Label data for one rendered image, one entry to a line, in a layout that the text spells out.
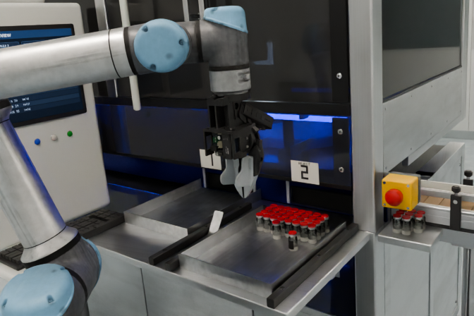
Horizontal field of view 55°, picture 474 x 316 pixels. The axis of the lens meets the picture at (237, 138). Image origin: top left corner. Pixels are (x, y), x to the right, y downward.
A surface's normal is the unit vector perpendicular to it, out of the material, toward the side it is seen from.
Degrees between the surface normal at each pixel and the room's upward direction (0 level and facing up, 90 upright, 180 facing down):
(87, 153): 90
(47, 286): 7
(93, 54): 85
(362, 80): 90
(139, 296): 90
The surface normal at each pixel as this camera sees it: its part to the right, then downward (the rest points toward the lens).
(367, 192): -0.61, 0.22
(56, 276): -0.08, -0.93
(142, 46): 0.04, 0.22
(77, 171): 0.80, 0.07
